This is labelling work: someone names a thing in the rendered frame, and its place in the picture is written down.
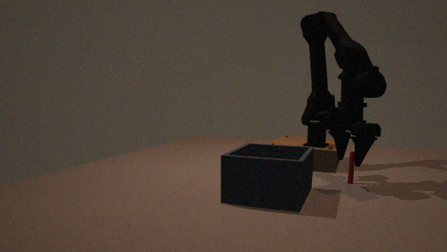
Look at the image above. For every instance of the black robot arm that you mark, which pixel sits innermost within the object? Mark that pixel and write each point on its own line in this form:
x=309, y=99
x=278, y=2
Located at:
x=360, y=79

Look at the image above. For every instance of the red peg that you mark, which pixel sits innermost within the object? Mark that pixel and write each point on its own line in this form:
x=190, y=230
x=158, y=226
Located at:
x=351, y=166

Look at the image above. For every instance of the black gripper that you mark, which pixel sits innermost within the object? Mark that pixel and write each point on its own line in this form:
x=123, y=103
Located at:
x=366, y=133

